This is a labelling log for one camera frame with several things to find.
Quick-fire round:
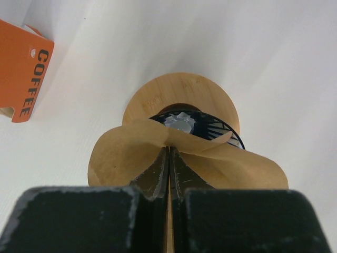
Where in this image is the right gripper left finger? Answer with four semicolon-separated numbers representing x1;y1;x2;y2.
129;147;169;199

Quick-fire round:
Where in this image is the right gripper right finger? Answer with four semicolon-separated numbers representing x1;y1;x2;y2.
170;146;219;201

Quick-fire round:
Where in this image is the single brown coffee filter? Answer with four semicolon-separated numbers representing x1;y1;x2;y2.
88;118;289;253

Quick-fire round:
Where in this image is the blue glass dripper cone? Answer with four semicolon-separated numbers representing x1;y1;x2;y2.
150;110;245;150

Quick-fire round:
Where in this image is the wooden dripper ring holder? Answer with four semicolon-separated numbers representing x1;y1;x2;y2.
122;72;240;134

